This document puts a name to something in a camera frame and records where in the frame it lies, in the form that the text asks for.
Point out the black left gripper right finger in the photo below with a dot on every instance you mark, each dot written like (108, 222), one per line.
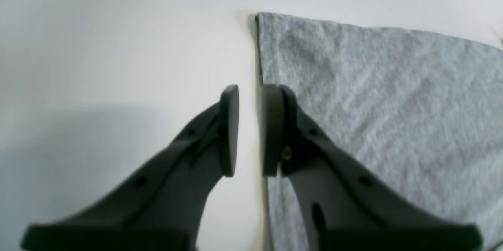
(344, 206)

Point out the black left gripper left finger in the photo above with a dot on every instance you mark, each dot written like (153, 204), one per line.
(159, 207)

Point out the grey T-shirt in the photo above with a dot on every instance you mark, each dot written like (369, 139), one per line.
(421, 110)

